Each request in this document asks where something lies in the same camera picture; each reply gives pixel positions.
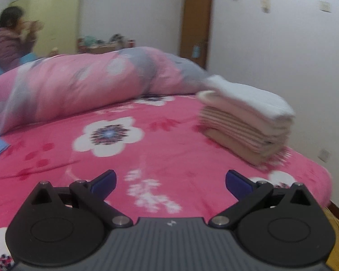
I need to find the white shirt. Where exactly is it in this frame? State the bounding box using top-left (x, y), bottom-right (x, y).
top-left (204, 75), bottom-right (295, 121)

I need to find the beige folded garment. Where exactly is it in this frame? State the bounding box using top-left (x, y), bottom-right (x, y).
top-left (203, 128), bottom-right (286, 166)

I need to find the pink floral bed blanket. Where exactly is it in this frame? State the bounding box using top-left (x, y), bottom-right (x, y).
top-left (0, 96), bottom-right (332, 256)

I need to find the pink grey rolled duvet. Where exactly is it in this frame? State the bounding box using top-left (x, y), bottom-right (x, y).
top-left (0, 47), bottom-right (209, 135)

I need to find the cream folded fleece garment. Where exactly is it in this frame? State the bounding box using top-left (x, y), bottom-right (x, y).
top-left (196, 91), bottom-right (293, 136)

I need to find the clutter behind duvet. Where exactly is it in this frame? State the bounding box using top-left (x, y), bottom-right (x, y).
top-left (77, 34), bottom-right (136, 54)

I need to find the person in purple jacket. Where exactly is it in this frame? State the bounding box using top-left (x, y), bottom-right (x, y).
top-left (0, 6), bottom-right (43, 69)

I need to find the yellow green wardrobe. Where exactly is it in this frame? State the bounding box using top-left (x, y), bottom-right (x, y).
top-left (11, 0), bottom-right (81, 56)

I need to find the brown wooden door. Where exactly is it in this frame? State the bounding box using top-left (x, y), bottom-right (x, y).
top-left (179, 0), bottom-right (212, 69)

